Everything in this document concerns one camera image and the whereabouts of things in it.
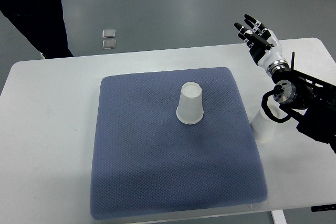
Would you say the blue grey textured cushion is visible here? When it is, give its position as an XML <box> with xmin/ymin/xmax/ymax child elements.
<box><xmin>90</xmin><ymin>67</ymin><xmax>268</xmax><ymax>220</ymax></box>

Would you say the black looped cable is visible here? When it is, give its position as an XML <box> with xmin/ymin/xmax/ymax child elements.
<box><xmin>261</xmin><ymin>90</ymin><xmax>292</xmax><ymax>124</ymax></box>

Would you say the white paper cup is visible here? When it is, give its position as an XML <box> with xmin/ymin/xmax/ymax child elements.
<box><xmin>176</xmin><ymin>82</ymin><xmax>204</xmax><ymax>125</ymax></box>
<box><xmin>250</xmin><ymin>108</ymin><xmax>278</xmax><ymax>143</ymax></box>

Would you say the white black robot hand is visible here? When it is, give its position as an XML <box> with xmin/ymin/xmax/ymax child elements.
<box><xmin>234</xmin><ymin>14</ymin><xmax>285</xmax><ymax>70</ymax></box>

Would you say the person in dark clothes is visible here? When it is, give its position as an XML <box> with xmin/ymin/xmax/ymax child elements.
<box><xmin>1</xmin><ymin>0</ymin><xmax>73</xmax><ymax>59</ymax></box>

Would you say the white paper cup on cushion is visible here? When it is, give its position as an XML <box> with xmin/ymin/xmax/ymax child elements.
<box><xmin>176</xmin><ymin>82</ymin><xmax>204</xmax><ymax>125</ymax></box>

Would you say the black table control panel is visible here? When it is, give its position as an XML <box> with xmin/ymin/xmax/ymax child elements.
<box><xmin>311</xmin><ymin>204</ymin><xmax>336</xmax><ymax>212</ymax></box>

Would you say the upper metal floor plate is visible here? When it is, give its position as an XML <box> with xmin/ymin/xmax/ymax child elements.
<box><xmin>102</xmin><ymin>28</ymin><xmax>116</xmax><ymax>38</ymax></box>

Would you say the white table leg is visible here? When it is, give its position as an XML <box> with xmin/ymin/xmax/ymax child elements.
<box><xmin>271</xmin><ymin>210</ymin><xmax>287</xmax><ymax>224</ymax></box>

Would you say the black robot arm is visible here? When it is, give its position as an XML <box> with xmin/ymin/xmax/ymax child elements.
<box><xmin>261</xmin><ymin>60</ymin><xmax>335</xmax><ymax>151</ymax></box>

